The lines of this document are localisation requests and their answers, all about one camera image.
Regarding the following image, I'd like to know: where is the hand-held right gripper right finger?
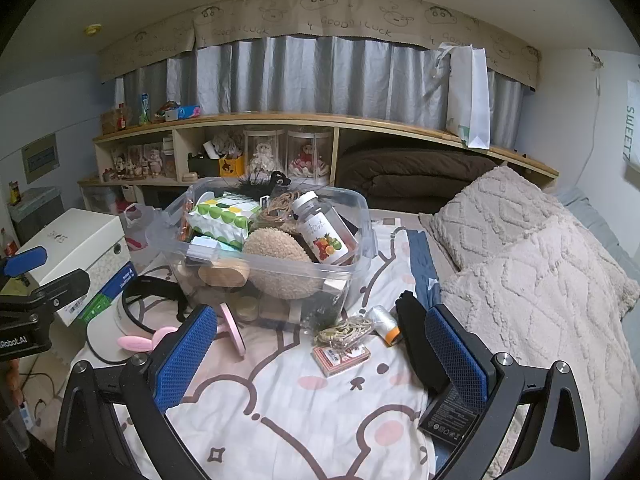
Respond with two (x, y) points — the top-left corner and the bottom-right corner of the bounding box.
(424, 305), (592, 480)

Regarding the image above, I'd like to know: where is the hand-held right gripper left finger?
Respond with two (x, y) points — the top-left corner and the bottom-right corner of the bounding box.
(54, 304), (221, 480)

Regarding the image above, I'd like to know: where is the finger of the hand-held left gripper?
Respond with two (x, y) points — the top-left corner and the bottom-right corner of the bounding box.
(20, 269), (92, 312)
(0, 246), (49, 278)

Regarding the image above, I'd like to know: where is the pink rabbit ear mirror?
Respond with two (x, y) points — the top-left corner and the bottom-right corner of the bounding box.
(116, 304), (247, 359)

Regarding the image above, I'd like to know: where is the orange-capped white tube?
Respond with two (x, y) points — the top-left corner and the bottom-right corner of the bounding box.
(364, 305), (402, 347)

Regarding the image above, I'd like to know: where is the clear plastic storage box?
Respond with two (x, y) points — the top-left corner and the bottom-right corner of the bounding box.
(162, 180), (378, 331)

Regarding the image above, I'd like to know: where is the white shoe box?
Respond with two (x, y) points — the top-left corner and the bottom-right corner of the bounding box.
(15, 208), (132, 328)

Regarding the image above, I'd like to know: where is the black cloth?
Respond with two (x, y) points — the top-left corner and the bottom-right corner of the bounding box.
(395, 290), (451, 396)

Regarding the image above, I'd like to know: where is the black power bank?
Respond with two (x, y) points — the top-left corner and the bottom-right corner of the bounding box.
(417, 385), (488, 441)

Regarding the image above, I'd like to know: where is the white visor with black band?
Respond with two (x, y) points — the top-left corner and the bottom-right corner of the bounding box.
(86, 274), (193, 366)

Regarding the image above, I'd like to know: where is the round cream jar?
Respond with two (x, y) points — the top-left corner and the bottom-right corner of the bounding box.
(235, 296), (261, 322)

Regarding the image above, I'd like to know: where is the oval wooden brush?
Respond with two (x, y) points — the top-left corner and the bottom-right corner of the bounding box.
(197, 260), (251, 290)

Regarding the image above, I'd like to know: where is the white plastic bag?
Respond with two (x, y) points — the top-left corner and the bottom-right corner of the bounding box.
(119, 202), (173, 261)

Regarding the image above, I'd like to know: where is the beige textured pillow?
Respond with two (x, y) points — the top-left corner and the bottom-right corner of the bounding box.
(419, 166), (618, 281)
(440, 215), (640, 461)

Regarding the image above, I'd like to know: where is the teal pack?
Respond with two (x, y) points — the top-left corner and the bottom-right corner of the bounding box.
(187, 236), (241, 261)

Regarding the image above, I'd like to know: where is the rubber band bundle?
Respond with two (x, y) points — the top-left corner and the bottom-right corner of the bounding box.
(314, 316), (375, 356)

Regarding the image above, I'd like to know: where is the playing card box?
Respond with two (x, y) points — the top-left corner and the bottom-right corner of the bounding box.
(311, 344), (372, 378)

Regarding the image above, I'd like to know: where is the cartoon printed bed sheet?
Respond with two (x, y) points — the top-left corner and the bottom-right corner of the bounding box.
(75, 210), (451, 480)

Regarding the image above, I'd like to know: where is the beige plush ball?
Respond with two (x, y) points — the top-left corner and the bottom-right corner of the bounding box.
(243, 227), (323, 302)

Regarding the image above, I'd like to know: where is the orange mesh bag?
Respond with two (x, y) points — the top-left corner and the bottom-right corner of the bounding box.
(180, 200), (197, 241)

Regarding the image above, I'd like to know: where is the green dotted tissue pack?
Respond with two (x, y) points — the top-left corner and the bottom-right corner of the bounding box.
(184, 199), (261, 251)

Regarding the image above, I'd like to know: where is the row of small figurines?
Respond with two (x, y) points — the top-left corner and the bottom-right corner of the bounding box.
(102, 142), (166, 181)

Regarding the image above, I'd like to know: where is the glass jar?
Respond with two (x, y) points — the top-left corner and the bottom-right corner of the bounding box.
(160, 137), (177, 178)

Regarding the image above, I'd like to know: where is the white fruit label bottle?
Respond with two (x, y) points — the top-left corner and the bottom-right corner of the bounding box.
(291, 191), (360, 266)

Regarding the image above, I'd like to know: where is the black feather hair accessory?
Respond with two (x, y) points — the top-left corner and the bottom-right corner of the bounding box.
(220, 172), (281, 198)

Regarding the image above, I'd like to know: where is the dark green box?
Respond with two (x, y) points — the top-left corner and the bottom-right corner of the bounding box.
(187, 152), (222, 178)

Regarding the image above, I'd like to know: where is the folded brown blanket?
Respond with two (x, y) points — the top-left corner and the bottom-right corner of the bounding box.
(334, 141), (501, 215)

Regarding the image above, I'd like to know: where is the grey paper bouquet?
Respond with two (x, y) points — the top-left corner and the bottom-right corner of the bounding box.
(202, 130), (243, 158)

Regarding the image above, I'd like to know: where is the white doll in clear case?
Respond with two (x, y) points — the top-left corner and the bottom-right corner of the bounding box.
(243, 129), (287, 176)

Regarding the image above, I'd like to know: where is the blue tissue pack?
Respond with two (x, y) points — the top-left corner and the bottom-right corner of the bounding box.
(165, 104), (202, 122)

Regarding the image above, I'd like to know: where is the red doll in clear case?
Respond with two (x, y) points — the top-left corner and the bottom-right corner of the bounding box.
(286, 129), (333, 186)

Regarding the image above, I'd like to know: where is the white paper bag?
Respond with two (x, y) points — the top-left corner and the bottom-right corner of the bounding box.
(435, 44), (492, 150)

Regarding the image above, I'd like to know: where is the wooden shelf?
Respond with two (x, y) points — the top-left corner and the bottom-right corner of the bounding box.
(77, 112), (560, 211)

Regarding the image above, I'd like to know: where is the grey curtain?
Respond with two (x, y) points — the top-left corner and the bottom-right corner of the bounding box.
(114, 35), (531, 147)

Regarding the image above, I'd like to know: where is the beige printed valance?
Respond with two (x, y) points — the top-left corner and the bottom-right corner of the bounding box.
(97, 0), (543, 92)

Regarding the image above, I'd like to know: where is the grey wall panel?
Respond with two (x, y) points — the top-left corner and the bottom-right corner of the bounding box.
(21, 132), (62, 185)

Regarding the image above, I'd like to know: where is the clear bag of hair ties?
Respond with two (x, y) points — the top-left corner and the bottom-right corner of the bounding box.
(257, 191), (301, 226)

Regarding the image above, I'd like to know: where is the white wall cable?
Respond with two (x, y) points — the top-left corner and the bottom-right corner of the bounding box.
(575, 49), (606, 186)

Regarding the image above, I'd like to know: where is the white wall banner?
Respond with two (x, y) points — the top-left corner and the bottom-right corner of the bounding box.
(622, 79), (640, 186)

